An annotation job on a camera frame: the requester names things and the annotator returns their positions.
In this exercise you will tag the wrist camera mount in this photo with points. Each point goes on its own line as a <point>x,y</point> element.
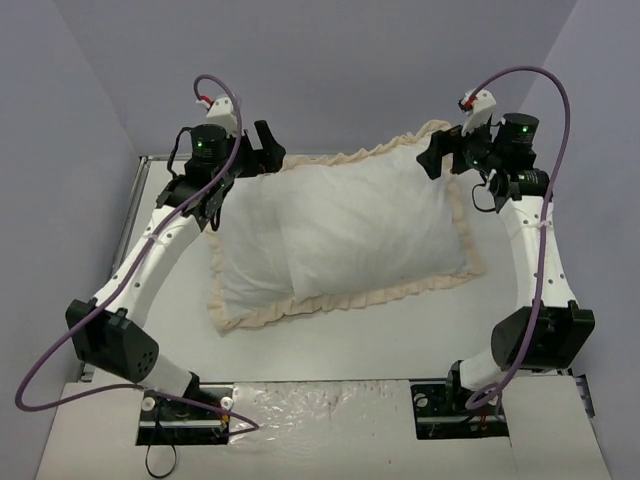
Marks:
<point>478,108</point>
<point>220,111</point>

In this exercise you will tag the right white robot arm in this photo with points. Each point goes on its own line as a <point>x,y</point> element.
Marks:
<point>548,328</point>

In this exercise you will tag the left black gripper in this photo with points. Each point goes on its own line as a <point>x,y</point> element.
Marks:
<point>255,155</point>

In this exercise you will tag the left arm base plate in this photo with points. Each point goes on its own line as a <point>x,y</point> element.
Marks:
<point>164,422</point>

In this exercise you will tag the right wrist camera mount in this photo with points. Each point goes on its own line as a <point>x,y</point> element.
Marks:
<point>478,108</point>

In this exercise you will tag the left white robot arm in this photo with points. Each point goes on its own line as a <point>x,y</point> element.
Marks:
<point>108,330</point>

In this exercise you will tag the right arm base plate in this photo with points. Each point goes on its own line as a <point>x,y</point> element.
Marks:
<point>436,417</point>

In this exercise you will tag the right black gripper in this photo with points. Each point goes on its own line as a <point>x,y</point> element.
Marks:
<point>454,153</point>

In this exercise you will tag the white pillowcase with cream ruffle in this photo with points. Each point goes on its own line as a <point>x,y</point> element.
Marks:
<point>339,232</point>

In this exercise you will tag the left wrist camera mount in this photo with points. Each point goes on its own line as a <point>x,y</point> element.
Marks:
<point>220,111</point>

